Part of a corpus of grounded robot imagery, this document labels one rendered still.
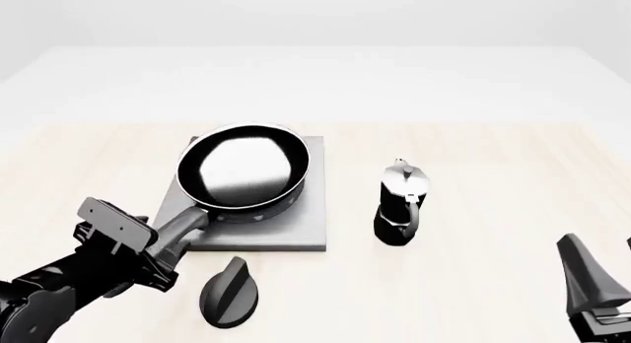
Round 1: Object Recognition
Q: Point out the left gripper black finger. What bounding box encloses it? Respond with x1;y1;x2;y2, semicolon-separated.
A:
143;236;192;275

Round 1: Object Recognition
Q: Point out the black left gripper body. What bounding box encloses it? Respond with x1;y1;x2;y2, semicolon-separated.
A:
72;220;179;299

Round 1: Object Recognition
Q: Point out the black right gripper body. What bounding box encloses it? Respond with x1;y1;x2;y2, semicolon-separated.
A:
566;304;631;343

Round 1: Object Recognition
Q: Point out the black frying pan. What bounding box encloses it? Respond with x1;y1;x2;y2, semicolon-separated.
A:
145;122;313;263

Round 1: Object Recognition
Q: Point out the round black stove knob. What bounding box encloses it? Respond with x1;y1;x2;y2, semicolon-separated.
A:
198;256;260;330

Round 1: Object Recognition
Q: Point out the flat grey stove plate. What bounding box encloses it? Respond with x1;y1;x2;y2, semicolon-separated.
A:
151;135;327;253

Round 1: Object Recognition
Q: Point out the small flat plate on stalk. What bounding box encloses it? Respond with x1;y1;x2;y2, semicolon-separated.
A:
77;196;161;255

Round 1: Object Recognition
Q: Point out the black and silver moka pot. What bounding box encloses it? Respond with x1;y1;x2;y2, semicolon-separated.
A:
373;157;432;248

